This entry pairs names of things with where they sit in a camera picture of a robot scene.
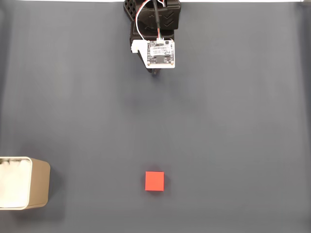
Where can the white paper padding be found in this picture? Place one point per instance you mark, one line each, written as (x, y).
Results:
(14, 184)

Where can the red cube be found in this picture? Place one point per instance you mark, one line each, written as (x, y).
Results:
(154, 181)

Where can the beige box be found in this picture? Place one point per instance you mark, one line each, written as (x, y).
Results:
(40, 184)

